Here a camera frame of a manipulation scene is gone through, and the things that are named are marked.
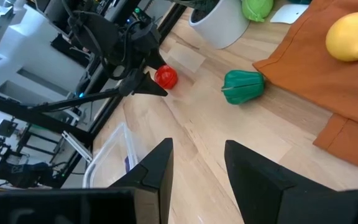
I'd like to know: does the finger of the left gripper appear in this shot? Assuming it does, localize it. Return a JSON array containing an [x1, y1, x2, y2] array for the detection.
[[147, 47, 168, 71], [119, 70, 169, 97]]

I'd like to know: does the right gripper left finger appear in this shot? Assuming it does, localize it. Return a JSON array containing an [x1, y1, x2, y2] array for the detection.
[[109, 138, 175, 224]]

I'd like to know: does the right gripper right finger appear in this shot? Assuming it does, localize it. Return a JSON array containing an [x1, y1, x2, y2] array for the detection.
[[224, 139, 333, 224]]

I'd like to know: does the red toy tomato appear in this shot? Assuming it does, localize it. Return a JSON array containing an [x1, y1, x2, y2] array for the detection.
[[154, 64, 179, 90]]

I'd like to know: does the dark green toy pepper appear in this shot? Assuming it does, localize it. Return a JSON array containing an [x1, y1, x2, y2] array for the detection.
[[221, 70, 265, 105]]

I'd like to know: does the yellow toy lemon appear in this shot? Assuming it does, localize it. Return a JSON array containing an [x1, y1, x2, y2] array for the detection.
[[325, 11, 358, 62]]

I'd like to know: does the clear plastic tupperware container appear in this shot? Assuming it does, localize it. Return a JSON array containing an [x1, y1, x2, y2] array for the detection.
[[82, 122, 144, 189]]

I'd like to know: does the white plant pot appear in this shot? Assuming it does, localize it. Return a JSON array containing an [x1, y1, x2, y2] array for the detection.
[[188, 0, 250, 50]]

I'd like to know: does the light green toy cabbage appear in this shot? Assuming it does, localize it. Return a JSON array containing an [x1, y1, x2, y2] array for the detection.
[[241, 0, 275, 23]]

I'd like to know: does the orange cloth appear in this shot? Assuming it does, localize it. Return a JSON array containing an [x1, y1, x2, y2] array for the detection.
[[252, 0, 358, 174]]

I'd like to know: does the white paper card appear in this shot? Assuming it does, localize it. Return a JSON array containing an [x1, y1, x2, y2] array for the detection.
[[270, 3, 310, 25]]

